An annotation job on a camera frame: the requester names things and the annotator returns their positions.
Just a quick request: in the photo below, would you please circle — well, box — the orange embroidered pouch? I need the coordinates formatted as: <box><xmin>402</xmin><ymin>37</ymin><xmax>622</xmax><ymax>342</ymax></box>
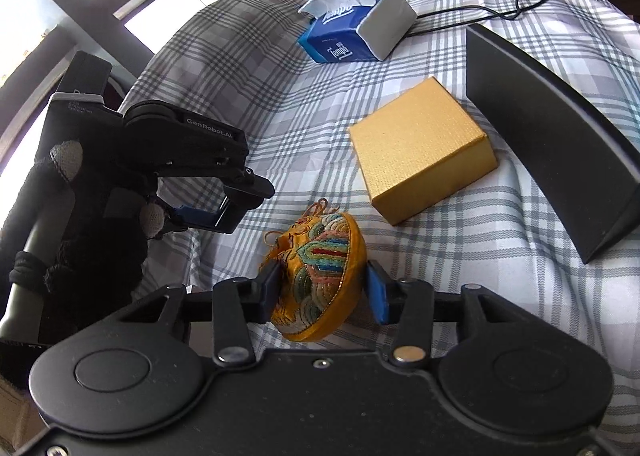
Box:
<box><xmin>264</xmin><ymin>198</ymin><xmax>367</xmax><ymax>342</ymax></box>

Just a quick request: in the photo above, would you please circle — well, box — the black gloved left hand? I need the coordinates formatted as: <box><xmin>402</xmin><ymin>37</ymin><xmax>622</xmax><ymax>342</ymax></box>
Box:
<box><xmin>1</xmin><ymin>141</ymin><xmax>165</xmax><ymax>344</ymax></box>

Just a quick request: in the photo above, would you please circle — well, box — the plaid grey bed cover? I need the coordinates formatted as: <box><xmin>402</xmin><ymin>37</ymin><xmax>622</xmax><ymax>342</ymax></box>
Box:
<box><xmin>119</xmin><ymin>0</ymin><xmax>640</xmax><ymax>446</ymax></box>

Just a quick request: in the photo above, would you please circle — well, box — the gold cardboard box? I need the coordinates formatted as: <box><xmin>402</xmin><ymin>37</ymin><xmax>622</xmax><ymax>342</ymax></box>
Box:
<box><xmin>349</xmin><ymin>77</ymin><xmax>498</xmax><ymax>225</ymax></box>

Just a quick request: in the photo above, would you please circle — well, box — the blue Tempo tissue box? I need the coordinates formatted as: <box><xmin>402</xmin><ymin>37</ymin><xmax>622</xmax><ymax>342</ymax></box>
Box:
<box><xmin>297</xmin><ymin>0</ymin><xmax>416</xmax><ymax>64</ymax></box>

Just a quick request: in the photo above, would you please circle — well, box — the long black box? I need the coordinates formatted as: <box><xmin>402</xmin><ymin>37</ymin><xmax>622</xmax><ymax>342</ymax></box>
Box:
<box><xmin>466</xmin><ymin>24</ymin><xmax>639</xmax><ymax>262</ymax></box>

